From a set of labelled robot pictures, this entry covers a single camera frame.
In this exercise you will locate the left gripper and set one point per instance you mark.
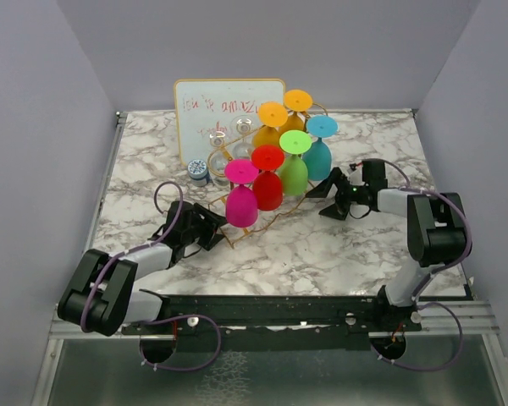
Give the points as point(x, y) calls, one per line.
point(210, 223)

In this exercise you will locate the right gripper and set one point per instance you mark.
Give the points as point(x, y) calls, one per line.
point(337, 211)

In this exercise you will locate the pink wine glass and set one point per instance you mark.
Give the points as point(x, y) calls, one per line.
point(241, 205)

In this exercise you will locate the red wine glass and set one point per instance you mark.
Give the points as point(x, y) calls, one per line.
point(267, 186)

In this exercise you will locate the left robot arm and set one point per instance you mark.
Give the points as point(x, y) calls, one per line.
point(100, 296)

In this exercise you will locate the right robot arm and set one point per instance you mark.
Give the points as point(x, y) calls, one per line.
point(438, 235)

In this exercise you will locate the teal wine glass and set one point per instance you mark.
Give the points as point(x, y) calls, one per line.
point(318, 158)

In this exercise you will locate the green wine glass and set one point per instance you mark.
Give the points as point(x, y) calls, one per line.
point(294, 173)

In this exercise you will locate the front clear wine glass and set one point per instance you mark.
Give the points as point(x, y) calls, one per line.
point(218, 159)

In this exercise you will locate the clear wine glass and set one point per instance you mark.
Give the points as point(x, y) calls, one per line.
point(242, 139)
point(218, 159)

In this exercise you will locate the rear orange wine glass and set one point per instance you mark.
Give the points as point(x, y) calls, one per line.
point(298, 102)

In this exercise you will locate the orange wine glass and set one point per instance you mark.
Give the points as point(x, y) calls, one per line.
point(272, 116)
point(298, 102)

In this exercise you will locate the front orange wine glass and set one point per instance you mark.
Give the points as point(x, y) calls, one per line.
point(272, 116)

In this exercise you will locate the rear clear wine glass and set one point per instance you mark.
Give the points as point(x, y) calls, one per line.
point(242, 139)

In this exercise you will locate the blue white small can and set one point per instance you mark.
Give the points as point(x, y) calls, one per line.
point(198, 172)

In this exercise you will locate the yellow framed whiteboard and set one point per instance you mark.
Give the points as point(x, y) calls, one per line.
point(210, 112)

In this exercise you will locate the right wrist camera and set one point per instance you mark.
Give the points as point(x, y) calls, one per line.
point(370, 172)

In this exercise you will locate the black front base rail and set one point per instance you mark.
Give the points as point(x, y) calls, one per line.
point(274, 323)

